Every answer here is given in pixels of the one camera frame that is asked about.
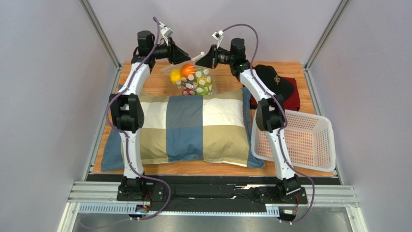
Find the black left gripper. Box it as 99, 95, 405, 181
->
151, 36, 192, 65

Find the orange fake orange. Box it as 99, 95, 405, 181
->
180, 63, 196, 80

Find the yellow fake lemon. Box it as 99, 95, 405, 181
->
169, 69, 182, 86

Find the clear dotted zip bag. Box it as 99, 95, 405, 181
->
162, 52, 218, 96

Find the green fake apple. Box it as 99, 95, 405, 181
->
195, 76, 214, 95

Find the red fake strawberry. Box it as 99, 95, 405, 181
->
182, 88, 196, 96

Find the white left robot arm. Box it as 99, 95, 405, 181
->
109, 29, 191, 199

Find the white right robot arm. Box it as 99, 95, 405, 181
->
196, 38, 301, 198

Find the blue beige checked pillow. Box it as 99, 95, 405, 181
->
101, 84, 265, 173

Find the black baseball cap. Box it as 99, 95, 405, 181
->
254, 64, 294, 100

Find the red folded cloth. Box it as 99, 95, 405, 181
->
250, 76, 301, 112

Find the white perforated plastic basket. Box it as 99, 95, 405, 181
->
250, 108, 337, 173

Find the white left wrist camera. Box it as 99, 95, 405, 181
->
159, 22, 174, 46

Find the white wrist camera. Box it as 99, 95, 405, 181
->
212, 30, 224, 48
159, 22, 174, 46

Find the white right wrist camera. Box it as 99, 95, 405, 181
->
212, 30, 224, 48

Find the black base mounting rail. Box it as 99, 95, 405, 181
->
117, 183, 309, 204

